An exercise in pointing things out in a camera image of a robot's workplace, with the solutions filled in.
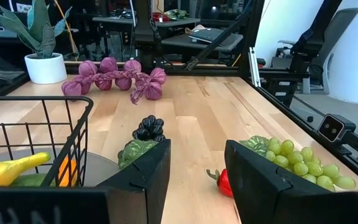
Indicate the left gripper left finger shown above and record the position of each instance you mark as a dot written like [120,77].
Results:
[141,193]

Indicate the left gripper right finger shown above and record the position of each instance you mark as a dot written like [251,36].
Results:
[256,193]

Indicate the red chili pepper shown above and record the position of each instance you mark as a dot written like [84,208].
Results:
[225,183]

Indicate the green grape bunch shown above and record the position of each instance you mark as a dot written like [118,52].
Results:
[300,168]

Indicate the black grape bunch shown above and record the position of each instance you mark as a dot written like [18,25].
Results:
[149,127]

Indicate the orange bell pepper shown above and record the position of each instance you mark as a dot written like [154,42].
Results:
[68,174]

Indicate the purple onion braid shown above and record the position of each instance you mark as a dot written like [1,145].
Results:
[152,91]

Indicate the green cucumber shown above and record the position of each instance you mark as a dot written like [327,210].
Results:
[33,181]

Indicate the yellow banana green tip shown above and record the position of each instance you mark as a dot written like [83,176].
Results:
[2,174]

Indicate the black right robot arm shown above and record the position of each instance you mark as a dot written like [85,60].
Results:
[146,37]

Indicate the gray round mat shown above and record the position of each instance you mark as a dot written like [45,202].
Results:
[101,169]

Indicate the black box white labels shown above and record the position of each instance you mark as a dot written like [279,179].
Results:
[275,88]

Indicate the potted plant white pot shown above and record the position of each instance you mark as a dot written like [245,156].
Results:
[45,70]

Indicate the gray desk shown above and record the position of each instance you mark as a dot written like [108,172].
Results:
[182,42]

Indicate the dark laptop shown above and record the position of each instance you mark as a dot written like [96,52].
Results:
[210,34]

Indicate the colourful snack bag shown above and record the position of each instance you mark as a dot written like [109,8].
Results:
[171,14]

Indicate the gray office chair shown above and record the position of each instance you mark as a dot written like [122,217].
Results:
[340,28]

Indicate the black table-level camera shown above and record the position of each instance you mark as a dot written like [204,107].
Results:
[332,129]

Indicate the silver metal bracket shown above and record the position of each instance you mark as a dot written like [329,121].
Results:
[254,68]

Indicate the black diagonal frame strut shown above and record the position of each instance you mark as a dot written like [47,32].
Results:
[216,42]

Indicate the black vertical frame post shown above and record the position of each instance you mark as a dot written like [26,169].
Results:
[250,25]

